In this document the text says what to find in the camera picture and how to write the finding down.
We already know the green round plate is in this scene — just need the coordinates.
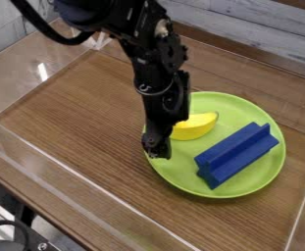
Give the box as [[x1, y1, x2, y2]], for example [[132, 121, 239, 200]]
[[149, 91, 286, 198]]

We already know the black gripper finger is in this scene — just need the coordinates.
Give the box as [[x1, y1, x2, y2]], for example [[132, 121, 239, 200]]
[[143, 130, 172, 160]]

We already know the black cable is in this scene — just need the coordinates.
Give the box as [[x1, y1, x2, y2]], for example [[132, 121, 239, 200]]
[[0, 219, 30, 251]]

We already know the yellow toy banana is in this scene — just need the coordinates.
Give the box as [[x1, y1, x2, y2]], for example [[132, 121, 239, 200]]
[[171, 112, 219, 140]]

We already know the clear acrylic tray wall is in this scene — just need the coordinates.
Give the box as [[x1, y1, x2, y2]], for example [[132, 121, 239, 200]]
[[0, 125, 200, 251]]

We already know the black metal table leg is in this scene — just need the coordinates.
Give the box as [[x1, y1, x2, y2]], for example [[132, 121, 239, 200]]
[[15, 204, 61, 251]]

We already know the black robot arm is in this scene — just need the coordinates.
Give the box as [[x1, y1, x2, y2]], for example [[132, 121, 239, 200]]
[[10, 0, 191, 159]]

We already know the blue T-shaped block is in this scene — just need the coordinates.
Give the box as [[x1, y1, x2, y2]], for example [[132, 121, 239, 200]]
[[195, 123, 279, 189]]

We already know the clear acrylic corner bracket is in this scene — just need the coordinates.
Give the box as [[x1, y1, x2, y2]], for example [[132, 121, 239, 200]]
[[81, 31, 113, 51]]

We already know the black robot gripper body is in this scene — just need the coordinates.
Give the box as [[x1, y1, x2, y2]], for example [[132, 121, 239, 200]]
[[135, 70, 191, 134]]

